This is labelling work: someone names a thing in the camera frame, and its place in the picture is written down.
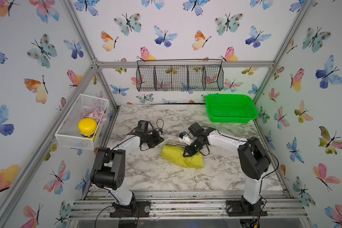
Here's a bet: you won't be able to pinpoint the lime green long pants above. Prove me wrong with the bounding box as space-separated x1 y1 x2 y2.
161 142 204 169

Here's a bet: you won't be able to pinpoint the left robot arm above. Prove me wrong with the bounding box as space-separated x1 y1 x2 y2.
90 120 164 209

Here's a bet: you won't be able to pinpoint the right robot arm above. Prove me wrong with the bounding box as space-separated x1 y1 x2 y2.
179 123 270 206

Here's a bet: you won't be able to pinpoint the green plastic basket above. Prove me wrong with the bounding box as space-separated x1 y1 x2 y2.
205 94 258 124

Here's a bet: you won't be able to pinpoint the pink item in basket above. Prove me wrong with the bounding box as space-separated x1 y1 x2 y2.
80 108 107 124

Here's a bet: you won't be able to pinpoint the yellow lidded jar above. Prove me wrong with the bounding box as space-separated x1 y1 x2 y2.
78 118 97 138

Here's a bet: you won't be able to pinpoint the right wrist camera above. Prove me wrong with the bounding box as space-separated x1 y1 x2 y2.
178 132 192 145

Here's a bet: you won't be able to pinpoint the black wire wall basket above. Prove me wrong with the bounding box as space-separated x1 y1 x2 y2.
135 59 224 94

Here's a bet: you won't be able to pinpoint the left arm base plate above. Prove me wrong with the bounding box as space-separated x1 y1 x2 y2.
109 201 151 218

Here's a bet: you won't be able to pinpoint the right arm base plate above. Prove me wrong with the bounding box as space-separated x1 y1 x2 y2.
226 199 268 217

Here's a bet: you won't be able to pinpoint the aluminium front rail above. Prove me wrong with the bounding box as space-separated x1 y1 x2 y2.
70 191 308 220

